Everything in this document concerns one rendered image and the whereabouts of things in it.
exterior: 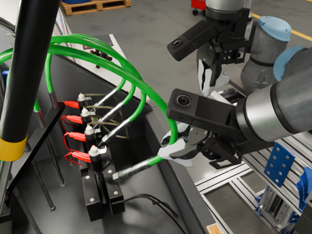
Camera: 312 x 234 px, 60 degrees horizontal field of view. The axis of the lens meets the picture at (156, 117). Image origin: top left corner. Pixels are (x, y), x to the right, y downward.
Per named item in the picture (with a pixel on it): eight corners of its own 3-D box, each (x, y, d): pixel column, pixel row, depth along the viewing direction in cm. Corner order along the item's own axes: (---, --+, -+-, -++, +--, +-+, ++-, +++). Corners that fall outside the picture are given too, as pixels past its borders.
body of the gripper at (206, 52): (243, 66, 60) (256, 10, 53) (209, 72, 58) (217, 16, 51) (226, 51, 66) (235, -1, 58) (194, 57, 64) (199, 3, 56)
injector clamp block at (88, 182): (127, 224, 82) (123, 194, 72) (94, 235, 79) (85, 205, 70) (105, 148, 107) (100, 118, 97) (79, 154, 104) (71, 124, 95)
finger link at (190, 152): (172, 166, 48) (211, 151, 43) (166, 162, 48) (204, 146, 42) (177, 145, 51) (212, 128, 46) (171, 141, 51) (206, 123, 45)
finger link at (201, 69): (222, 92, 69) (228, 59, 63) (201, 97, 67) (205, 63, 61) (216, 86, 71) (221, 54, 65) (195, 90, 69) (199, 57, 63)
